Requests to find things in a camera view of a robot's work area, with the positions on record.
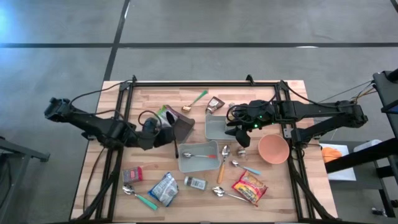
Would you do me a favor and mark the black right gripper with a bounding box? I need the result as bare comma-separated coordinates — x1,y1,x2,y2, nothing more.
225,99,276,149

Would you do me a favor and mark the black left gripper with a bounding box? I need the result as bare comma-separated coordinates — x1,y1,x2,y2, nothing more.
138,116,177,151

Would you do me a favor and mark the dark brown plastic bin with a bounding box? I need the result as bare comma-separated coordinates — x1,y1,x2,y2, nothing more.
161,105,196,144

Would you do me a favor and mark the orange-handled silver spoon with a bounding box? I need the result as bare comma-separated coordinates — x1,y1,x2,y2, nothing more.
216,144,231,185

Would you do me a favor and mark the pink yellow ramen packet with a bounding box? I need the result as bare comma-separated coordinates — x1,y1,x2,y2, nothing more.
156,105,180,125

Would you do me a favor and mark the blue-handled silver spoon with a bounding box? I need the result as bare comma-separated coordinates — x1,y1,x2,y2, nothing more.
230,159,262,175

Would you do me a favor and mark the brown taco mix packet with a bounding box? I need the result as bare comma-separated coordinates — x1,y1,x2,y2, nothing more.
205,96,225,114

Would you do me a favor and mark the red-handled silver spoon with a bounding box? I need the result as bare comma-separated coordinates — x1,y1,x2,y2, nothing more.
182,151,218,159

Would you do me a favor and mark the grey plastic bin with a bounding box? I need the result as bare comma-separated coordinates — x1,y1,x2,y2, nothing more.
204,113,240,141
177,139,221,174

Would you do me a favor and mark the red paprika spice tin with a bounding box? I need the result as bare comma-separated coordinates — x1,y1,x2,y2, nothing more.
121,166,144,184

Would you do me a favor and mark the red yellow ramen packet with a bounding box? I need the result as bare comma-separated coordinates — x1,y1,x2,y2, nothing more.
231,170,269,206

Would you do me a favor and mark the peach plastic bowl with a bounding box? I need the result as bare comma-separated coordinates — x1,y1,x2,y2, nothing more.
257,133,290,165

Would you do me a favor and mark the bagel seasoning glass jar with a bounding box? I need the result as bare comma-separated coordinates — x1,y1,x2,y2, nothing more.
183,175,208,191

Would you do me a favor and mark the blue white ramen packet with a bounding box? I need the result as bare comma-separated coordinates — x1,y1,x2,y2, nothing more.
147,172,180,208

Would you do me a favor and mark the all-metal silver spoon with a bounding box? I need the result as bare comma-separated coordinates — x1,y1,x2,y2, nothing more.
212,185,259,207

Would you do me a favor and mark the orange cloth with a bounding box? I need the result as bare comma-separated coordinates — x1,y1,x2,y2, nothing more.
322,146,343,164

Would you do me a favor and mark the white sheet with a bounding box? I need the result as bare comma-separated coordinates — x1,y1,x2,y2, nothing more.
319,142,358,182

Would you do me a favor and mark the white container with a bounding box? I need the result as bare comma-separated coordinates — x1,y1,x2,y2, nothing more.
353,139,382,153

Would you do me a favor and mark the grey side table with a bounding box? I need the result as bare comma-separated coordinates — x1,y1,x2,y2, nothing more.
0,136,50,224

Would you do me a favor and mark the black side stand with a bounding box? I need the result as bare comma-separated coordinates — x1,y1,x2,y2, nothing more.
325,68,398,218

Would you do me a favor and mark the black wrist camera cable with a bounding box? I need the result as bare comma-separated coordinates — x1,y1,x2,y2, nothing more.
226,104,249,125

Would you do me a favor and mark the green-handled gold spoon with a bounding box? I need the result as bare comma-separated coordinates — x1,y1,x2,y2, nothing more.
182,90,208,112

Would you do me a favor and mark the black aluminium rig frame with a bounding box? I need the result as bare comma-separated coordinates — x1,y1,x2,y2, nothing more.
71,74,340,224

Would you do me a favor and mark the teal-handled silver spoon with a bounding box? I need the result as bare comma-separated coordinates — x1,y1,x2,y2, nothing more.
122,184,159,212

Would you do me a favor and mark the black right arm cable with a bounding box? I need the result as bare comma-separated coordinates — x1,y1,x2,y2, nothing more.
281,81,330,108

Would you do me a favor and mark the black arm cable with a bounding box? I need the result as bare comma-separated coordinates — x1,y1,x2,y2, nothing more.
68,79,134,106
281,81,330,108

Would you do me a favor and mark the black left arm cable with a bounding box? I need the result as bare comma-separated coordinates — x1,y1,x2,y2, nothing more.
68,79,134,106

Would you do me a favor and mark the cable bundle to side stand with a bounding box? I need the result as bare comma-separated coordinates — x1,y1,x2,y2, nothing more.
317,80,377,108

